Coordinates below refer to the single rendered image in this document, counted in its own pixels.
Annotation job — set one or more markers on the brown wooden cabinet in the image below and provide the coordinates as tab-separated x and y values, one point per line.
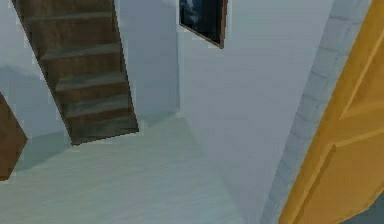
10	143

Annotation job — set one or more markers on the yellow wooden room door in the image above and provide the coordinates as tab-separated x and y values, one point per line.
346	146

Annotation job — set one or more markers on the dark framed wall picture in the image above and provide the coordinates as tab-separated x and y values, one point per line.
203	18

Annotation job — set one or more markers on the brown wooden shelf unit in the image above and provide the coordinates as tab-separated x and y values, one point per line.
86	83

